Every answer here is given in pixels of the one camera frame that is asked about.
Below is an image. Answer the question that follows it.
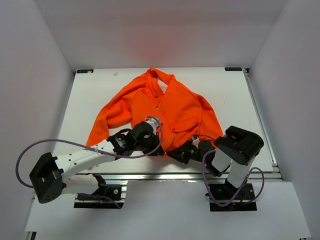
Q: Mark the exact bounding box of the right blue table label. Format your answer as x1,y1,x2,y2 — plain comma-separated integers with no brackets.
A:
224,67,243,72

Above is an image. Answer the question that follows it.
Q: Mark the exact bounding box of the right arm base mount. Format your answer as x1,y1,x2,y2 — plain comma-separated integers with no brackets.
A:
205,183,257,212

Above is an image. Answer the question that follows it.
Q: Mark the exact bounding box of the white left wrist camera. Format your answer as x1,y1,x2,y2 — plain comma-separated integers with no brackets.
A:
146,116,162,135

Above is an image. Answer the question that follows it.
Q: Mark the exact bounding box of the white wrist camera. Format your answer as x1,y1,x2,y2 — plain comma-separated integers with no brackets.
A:
191,135,200,147
146,116,162,135

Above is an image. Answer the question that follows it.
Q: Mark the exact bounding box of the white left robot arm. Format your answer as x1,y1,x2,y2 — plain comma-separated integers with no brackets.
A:
29,117,164,204

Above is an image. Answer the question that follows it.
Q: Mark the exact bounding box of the orange jacket with pink lining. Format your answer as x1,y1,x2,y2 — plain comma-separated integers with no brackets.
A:
86,68,223,153

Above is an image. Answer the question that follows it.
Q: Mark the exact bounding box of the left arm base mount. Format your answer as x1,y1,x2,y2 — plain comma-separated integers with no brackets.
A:
73,173,124,209

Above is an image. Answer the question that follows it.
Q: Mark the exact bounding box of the left blue table label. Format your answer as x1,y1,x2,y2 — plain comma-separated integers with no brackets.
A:
76,69,94,74

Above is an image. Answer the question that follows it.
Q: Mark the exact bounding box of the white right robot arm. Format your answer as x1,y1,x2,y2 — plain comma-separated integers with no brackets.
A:
167,126,264,200

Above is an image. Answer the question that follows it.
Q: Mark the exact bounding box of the blue table label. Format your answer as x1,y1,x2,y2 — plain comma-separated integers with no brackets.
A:
76,69,94,74
224,67,243,72

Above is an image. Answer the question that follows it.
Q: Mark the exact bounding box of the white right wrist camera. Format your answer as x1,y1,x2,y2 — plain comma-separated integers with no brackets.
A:
191,135,200,147

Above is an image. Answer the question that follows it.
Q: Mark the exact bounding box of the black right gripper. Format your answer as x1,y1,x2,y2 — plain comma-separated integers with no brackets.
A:
167,139,209,165

